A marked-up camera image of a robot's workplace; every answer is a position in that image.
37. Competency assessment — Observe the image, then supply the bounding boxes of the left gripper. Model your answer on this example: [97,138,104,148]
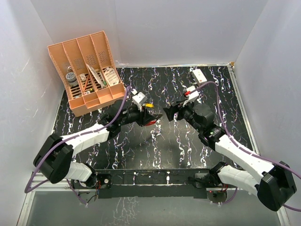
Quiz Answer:
[119,104,155,127]

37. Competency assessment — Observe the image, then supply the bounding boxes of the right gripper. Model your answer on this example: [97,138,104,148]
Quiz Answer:
[164,97,203,133]

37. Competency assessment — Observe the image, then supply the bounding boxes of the red black keyring holder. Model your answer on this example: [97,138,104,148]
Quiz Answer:
[145,119,157,126]

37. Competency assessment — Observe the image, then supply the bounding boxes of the key with yellow tag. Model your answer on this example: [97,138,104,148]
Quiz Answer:
[143,103,154,108]

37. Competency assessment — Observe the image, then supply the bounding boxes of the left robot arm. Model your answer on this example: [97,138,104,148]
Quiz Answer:
[33,100,162,188]

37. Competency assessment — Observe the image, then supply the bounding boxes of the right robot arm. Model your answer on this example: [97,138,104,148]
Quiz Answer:
[164,102,297,211]

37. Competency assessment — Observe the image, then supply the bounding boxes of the white box red label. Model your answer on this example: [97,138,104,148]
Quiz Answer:
[191,69,207,85]

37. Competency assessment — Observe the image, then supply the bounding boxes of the white labelled pouch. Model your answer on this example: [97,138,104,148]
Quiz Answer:
[103,67,120,87]

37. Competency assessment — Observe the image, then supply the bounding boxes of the white paper packet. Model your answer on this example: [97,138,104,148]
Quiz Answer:
[86,64,106,88]

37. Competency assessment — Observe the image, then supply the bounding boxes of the orange pencil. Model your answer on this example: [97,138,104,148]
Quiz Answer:
[83,75,90,93]

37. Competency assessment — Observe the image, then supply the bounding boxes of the peach plastic desk organizer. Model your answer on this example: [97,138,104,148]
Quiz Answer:
[48,31,125,117]

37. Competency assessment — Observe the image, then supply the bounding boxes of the small white card box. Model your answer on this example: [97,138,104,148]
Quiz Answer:
[79,73,87,82]

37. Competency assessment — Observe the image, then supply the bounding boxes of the grey round jar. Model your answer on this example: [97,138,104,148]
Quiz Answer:
[65,72,78,87]

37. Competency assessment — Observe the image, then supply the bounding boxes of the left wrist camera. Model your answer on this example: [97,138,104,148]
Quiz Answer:
[132,92,147,111]

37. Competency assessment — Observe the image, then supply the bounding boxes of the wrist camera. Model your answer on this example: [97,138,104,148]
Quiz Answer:
[183,86,199,106]
[132,92,147,111]

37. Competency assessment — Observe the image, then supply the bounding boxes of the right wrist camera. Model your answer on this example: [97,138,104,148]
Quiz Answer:
[183,86,199,106]

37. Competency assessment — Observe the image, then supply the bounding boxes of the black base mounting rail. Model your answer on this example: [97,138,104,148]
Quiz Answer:
[70,169,233,200]

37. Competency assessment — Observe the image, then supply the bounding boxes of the aluminium frame rail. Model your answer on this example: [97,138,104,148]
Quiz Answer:
[228,63,261,156]

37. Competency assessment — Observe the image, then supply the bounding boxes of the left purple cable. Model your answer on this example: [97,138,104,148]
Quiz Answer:
[24,86,133,206]

